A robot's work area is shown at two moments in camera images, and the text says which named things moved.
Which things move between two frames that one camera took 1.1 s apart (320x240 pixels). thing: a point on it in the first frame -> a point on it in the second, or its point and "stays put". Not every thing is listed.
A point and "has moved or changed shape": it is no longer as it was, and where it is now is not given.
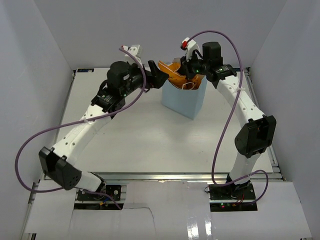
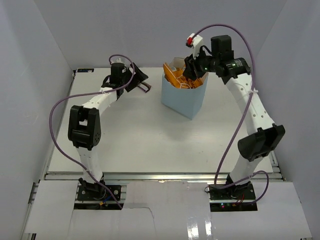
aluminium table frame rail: x=176 y=176 stays put
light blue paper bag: x=187 y=102 stays put
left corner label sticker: x=85 y=70 stays put
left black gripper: x=155 y=78 -> x=137 y=78
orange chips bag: x=177 y=79 has moved or changed shape
